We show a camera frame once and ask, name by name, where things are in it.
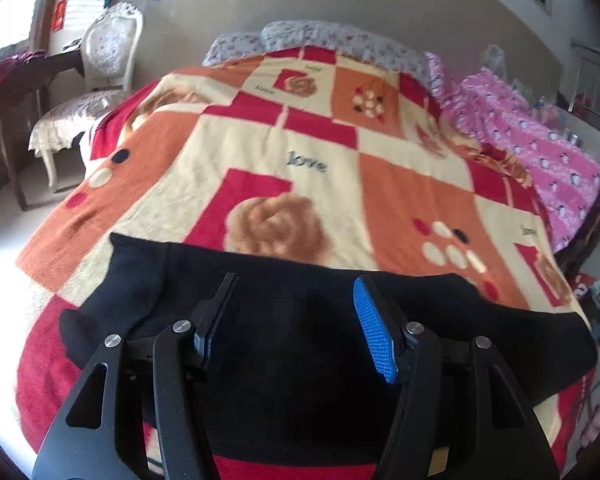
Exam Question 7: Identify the grey floral pillow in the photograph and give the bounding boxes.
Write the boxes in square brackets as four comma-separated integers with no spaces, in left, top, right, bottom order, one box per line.
[202,32,265,67]
[261,21,430,89]

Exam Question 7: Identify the white ornate chair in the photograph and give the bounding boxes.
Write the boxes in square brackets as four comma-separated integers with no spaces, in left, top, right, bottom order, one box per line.
[29,2,144,193]

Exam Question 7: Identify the dark wooden desk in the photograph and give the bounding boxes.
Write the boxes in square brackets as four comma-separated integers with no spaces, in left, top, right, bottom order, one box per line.
[0,50,85,211]

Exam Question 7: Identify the orange red patterned blanket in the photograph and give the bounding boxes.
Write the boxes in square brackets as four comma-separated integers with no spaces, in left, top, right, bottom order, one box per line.
[16,47,595,479]

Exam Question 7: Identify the black pants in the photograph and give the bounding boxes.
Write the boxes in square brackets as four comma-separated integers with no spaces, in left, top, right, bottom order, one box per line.
[59,234,597,467]

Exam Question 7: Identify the pink penguin print blanket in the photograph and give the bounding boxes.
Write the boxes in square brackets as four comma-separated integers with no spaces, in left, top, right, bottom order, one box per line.
[425,52,600,252]

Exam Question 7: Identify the metal stair railing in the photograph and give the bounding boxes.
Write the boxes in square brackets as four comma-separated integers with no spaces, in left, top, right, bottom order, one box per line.
[568,39,600,130]

